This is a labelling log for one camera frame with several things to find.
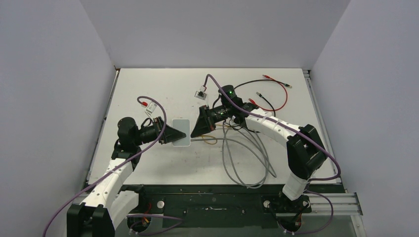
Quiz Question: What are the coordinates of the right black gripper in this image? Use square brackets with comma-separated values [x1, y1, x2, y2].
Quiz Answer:
[191, 105, 231, 138]

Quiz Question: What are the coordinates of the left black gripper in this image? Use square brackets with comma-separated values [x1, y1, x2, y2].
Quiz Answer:
[133, 116, 185, 146]

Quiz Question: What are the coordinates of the yellow ethernet cable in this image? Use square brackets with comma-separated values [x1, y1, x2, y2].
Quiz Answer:
[200, 124, 230, 145]

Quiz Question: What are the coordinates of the grey network switch box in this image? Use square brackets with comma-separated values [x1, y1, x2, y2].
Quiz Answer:
[171, 118, 191, 147]

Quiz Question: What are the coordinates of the grey ethernet cable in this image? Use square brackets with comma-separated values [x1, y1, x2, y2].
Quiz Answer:
[190, 122, 278, 189]

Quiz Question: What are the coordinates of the red ethernet cable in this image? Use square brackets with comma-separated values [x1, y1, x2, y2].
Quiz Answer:
[248, 74, 289, 112]

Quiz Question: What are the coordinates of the black ethernet cable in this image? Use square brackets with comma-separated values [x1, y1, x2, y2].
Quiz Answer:
[234, 79, 293, 117]

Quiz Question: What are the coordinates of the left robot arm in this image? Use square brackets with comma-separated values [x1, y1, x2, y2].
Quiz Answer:
[66, 117, 187, 237]

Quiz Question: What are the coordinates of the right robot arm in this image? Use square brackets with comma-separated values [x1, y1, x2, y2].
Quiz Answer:
[191, 85, 326, 211]

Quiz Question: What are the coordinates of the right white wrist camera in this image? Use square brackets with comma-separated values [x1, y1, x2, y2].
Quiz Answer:
[195, 85, 207, 100]

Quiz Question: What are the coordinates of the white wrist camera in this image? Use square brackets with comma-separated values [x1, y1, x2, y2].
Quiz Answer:
[195, 85, 207, 100]
[140, 102, 158, 115]

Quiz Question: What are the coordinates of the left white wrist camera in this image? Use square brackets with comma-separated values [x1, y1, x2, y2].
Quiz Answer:
[140, 102, 158, 115]

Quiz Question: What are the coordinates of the aluminium left side rail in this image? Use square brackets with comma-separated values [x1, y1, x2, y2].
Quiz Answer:
[85, 69, 121, 184]

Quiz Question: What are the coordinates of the aluminium rail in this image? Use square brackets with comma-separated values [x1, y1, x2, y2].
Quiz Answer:
[302, 69, 343, 186]
[85, 69, 121, 184]
[68, 193, 363, 217]

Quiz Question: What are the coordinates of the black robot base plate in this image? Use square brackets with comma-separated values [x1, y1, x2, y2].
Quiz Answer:
[117, 185, 343, 235]

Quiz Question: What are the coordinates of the aluminium right side rail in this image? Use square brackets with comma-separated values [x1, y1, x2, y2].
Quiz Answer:
[302, 69, 343, 186]

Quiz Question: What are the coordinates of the aluminium front rail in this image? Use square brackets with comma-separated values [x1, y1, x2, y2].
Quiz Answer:
[68, 193, 363, 217]

